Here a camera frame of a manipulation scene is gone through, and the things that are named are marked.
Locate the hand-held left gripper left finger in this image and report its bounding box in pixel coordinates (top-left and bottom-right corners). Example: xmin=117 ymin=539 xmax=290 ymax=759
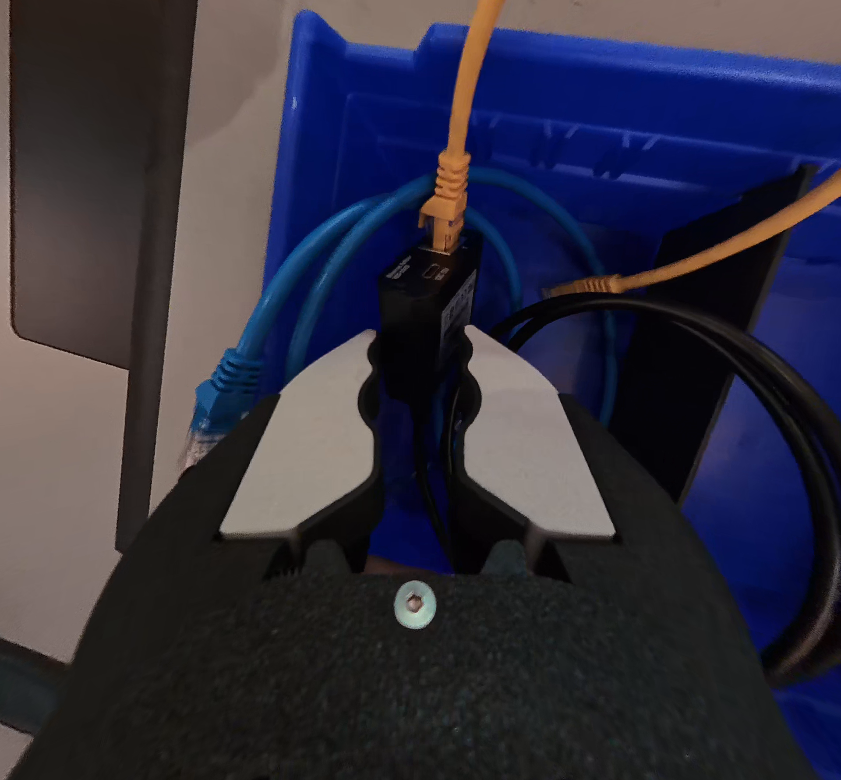
xmin=218 ymin=328 xmax=386 ymax=574

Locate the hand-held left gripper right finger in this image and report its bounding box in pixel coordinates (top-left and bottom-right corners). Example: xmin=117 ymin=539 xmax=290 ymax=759
xmin=449 ymin=324 xmax=618 ymax=574

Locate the blue ethernet cable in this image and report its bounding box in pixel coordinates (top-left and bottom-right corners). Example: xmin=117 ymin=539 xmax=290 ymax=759
xmin=176 ymin=165 xmax=618 ymax=472

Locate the black ethernet adapter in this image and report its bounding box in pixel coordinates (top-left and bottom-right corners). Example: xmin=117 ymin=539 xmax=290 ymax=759
xmin=378 ymin=231 xmax=484 ymax=413

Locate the orange ethernet cable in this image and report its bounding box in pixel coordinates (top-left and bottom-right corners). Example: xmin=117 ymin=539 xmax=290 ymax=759
xmin=417 ymin=0 xmax=841 ymax=300

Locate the black ethernet cable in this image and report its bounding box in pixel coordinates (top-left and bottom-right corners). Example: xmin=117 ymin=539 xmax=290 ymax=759
xmin=414 ymin=290 xmax=841 ymax=689

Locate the blue plastic bin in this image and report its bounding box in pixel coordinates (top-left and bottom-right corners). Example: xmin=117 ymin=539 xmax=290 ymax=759
xmin=263 ymin=7 xmax=841 ymax=780

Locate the black bin divider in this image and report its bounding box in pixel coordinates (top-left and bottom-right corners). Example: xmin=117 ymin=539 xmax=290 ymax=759
xmin=611 ymin=164 xmax=819 ymax=505

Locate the dark panel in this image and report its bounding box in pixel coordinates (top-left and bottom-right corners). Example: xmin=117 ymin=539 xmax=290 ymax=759
xmin=8 ymin=0 xmax=206 ymax=554

